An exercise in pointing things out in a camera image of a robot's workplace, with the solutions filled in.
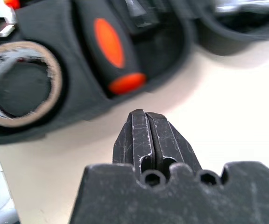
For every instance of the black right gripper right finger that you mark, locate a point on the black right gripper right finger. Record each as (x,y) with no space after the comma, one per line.
(172,144)

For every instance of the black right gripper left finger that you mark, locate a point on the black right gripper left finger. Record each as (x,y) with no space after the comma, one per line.
(134,140)

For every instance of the black fabric tool bag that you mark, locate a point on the black fabric tool bag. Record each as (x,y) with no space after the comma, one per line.
(78,102)

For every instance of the tape roll with cardboard core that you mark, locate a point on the tape roll with cardboard core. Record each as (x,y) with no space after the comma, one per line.
(55,77)

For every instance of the red round object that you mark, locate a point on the red round object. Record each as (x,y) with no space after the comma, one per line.
(10,2)

